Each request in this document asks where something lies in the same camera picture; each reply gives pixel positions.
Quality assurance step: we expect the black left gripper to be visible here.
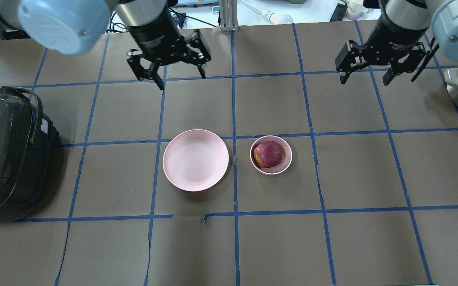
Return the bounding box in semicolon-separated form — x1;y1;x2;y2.
126;12;212;91

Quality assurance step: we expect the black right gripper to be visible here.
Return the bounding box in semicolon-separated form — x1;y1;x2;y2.
335;18;427;86

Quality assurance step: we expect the red apple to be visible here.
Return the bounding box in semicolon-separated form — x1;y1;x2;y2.
251;141;284;168

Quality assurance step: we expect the pink bowl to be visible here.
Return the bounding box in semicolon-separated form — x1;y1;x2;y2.
249;135;293;176

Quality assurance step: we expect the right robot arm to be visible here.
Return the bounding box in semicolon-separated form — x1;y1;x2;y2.
335;0;458;85

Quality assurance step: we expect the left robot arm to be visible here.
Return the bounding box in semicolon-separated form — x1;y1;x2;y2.
0;0;212;89

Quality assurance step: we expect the pink plate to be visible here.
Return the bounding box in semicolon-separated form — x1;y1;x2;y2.
162;129;229;192

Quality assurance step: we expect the purple white cup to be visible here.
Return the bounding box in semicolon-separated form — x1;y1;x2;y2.
346;0;365;21

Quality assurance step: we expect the light bulb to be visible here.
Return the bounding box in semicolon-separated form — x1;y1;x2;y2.
241;0;294;24

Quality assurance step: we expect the black rice cooker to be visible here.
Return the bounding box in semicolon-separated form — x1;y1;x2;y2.
0;86;59;223

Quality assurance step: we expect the aluminium frame post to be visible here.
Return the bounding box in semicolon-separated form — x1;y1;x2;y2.
219;0;239;31

